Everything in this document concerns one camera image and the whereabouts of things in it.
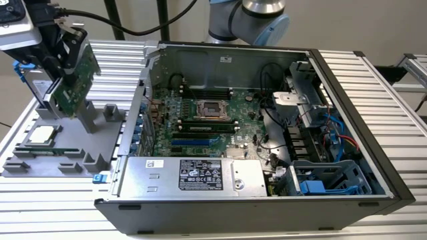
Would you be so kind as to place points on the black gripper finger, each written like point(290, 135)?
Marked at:
point(78, 50)
point(56, 66)

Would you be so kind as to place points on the green graphics card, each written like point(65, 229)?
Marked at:
point(72, 97)

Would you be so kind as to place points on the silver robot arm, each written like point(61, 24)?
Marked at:
point(234, 20)

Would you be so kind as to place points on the hard disk in blue carrier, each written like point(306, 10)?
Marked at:
point(37, 87)

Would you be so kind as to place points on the black stand pole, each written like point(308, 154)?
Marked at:
point(164, 10)
point(116, 12)

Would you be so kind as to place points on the silver CPU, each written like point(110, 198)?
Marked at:
point(41, 135)

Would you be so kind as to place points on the grey parts rack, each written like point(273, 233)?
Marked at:
point(68, 140)

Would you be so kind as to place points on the loose green RAM stick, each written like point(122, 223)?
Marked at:
point(61, 150)

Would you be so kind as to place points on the CPU socket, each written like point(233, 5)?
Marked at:
point(212, 109)

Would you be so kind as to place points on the blue case latch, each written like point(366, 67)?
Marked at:
point(98, 178)

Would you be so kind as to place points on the installed RAM stick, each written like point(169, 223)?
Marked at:
point(201, 128)

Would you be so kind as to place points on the blue expansion slot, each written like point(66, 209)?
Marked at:
point(192, 142)

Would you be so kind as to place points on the silver power supply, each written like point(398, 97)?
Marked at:
point(168, 180)

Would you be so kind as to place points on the green motherboard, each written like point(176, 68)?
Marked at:
point(248, 120)

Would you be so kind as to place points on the small silver heatsink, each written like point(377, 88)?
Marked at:
point(237, 153)

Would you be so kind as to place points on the open grey PC case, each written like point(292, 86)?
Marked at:
point(234, 217)

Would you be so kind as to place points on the blue connector block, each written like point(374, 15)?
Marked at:
point(312, 187)

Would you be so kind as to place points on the grey disk bay cage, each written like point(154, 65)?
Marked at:
point(334, 172)

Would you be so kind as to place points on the black box beside table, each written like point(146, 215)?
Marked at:
point(390, 73)

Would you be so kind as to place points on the metal slat side table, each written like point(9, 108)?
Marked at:
point(414, 65)

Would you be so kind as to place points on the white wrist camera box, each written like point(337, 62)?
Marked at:
point(17, 35)

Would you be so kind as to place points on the metal drive bay bracket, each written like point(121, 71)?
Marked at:
point(288, 98)

